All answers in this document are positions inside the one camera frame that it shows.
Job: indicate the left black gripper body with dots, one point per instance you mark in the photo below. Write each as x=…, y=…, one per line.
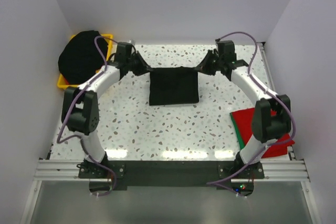
x=138, y=63

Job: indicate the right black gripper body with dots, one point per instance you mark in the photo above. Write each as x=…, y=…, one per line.
x=210, y=62

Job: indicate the black t shirt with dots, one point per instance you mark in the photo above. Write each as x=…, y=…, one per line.
x=172, y=86

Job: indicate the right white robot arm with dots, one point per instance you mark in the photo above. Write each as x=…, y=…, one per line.
x=271, y=120

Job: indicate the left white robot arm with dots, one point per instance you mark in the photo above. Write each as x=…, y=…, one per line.
x=80, y=109

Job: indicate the black shirts pile in bin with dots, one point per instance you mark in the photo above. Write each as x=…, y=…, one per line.
x=78, y=56

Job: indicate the folded red t shirt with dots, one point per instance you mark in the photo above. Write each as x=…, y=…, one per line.
x=273, y=151

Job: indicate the yellow plastic bin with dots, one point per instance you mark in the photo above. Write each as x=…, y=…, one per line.
x=63, y=83

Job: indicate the folded green t shirt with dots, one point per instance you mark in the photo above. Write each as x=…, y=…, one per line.
x=240, y=129

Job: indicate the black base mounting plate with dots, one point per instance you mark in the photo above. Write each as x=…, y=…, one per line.
x=120, y=175

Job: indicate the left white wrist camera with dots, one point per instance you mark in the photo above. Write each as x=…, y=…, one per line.
x=131, y=42

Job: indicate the aluminium extrusion rail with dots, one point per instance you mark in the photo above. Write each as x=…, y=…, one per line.
x=274, y=171

